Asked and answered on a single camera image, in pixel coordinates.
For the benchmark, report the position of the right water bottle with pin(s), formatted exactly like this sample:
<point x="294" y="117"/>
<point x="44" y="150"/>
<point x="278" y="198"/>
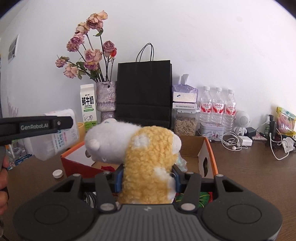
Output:
<point x="230" y="111"/>

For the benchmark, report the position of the small white bottle cap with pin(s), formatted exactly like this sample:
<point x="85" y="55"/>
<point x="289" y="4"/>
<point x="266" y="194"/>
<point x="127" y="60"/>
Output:
<point x="58" y="173"/>

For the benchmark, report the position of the black paper shopping bag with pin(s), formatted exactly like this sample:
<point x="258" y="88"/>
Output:
<point x="144" y="90"/>

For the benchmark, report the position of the dried pink rose bouquet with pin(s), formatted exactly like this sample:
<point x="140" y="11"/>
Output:
<point x="96" y="57"/>

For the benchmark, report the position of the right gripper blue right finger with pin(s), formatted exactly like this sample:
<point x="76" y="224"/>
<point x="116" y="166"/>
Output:
<point x="177" y="173"/>

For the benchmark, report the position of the white robot figurine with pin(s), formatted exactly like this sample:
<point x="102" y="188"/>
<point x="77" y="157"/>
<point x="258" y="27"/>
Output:
<point x="241" y="122"/>

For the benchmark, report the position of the middle water bottle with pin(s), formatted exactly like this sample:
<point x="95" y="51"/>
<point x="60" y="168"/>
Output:
<point x="218" y="105"/>

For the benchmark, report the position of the black power adapter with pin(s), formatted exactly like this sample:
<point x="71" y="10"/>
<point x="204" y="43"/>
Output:
<point x="251" y="132"/>

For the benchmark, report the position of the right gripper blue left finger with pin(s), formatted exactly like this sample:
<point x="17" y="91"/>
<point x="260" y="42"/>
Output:
<point x="118" y="176"/>

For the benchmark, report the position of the left water bottle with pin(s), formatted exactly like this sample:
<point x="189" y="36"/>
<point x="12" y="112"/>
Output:
<point x="205" y="104"/>

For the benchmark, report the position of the white flat box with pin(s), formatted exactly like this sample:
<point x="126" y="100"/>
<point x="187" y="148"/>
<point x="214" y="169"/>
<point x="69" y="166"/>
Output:
<point x="184" y="105"/>

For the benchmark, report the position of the white green milk carton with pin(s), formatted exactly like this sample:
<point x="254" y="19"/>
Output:
<point x="88" y="105"/>

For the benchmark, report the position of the purple textured vase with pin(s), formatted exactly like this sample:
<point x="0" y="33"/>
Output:
<point x="106" y="99"/>

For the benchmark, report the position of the clear seed container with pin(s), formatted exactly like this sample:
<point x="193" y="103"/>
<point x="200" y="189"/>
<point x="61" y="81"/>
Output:
<point x="185" y="122"/>

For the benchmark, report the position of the white charger adapter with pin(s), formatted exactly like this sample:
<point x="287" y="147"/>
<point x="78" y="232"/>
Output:
<point x="245" y="141"/>

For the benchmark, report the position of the red orange cardboard box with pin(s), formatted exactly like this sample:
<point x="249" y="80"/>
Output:
<point x="195" y="150"/>

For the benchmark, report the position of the water bottle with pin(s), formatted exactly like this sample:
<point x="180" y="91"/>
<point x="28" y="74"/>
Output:
<point x="218" y="105"/>
<point x="230" y="111"/>
<point x="205" y="104"/>

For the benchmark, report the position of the person left hand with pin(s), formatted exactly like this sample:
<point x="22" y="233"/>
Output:
<point x="4" y="178"/>

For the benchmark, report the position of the white metal tin box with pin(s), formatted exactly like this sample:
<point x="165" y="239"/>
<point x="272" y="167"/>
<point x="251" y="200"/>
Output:
<point x="212" y="131"/>

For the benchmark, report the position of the purple tissue pack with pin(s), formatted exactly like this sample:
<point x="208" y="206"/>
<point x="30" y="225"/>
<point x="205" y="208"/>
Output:
<point x="183" y="92"/>

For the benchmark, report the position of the yellow snack bag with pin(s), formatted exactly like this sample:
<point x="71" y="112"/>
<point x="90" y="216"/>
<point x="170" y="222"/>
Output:
<point x="285" y="121"/>

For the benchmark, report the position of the yellow ceramic mug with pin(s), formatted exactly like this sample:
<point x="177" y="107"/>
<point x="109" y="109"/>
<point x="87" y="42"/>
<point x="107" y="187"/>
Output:
<point x="82" y="132"/>

